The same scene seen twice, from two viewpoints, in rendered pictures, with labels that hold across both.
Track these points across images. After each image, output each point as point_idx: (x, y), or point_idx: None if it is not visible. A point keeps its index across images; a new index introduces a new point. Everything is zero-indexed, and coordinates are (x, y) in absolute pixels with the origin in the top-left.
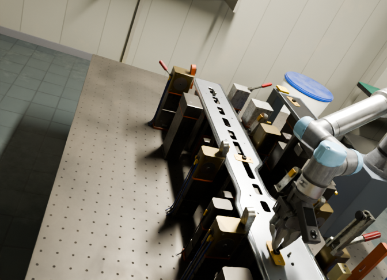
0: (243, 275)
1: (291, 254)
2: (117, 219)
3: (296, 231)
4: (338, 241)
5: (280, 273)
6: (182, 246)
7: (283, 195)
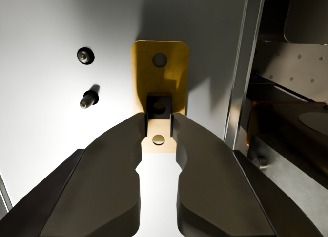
0: (326, 9)
1: (83, 98)
2: None
3: (91, 226)
4: None
5: (176, 0)
6: None
7: None
